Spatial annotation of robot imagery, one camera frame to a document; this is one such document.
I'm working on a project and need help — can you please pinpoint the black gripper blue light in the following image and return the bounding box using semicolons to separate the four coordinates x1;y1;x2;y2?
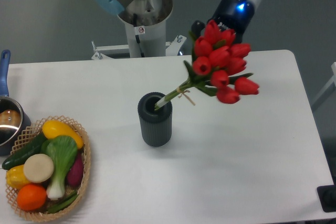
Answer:
191;0;255;44

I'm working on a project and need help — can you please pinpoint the red tulip bouquet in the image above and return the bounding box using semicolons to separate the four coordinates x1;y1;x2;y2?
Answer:
154;19;259;111

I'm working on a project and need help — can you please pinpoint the dark grey ribbed vase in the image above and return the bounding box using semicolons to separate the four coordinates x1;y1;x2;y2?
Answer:
138;92;173;147

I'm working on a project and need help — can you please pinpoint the white furniture leg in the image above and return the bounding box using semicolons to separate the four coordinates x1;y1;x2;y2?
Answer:
311;62;335;113

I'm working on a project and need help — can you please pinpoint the yellow squash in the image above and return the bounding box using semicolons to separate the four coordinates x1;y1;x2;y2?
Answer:
42;120;84;149

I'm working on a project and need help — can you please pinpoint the green bok choy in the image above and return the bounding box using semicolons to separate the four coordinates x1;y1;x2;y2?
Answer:
41;135;78;200

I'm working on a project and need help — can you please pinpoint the woven wicker basket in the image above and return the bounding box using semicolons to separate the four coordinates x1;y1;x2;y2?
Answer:
5;115;91;222

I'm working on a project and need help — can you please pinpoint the purple sweet potato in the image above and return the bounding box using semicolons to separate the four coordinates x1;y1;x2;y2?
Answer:
66;153;84;187

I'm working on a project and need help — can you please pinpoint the black device at table edge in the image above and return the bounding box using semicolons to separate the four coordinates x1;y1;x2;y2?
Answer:
317;185;335;212

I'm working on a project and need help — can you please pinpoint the round beige bun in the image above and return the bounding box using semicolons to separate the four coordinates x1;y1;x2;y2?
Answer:
23;154;54;183

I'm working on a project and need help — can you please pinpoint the green bean pod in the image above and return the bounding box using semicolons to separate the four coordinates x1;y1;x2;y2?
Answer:
47;191;78;214

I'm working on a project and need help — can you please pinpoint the dark green cucumber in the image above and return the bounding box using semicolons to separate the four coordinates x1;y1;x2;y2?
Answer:
2;132;47;170

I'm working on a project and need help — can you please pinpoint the yellow bell pepper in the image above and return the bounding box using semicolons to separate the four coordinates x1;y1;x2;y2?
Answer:
6;165;31;189

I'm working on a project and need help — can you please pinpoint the orange fruit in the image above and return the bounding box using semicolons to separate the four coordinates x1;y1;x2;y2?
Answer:
16;184;47;211

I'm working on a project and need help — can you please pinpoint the white metal base frame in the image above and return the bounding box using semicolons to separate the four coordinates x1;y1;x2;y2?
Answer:
91;35;192;60

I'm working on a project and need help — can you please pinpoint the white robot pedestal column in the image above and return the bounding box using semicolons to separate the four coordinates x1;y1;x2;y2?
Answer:
118;0;173;58

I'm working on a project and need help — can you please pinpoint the blue handled saucepan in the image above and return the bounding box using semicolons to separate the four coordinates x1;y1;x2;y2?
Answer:
1;50;31;156

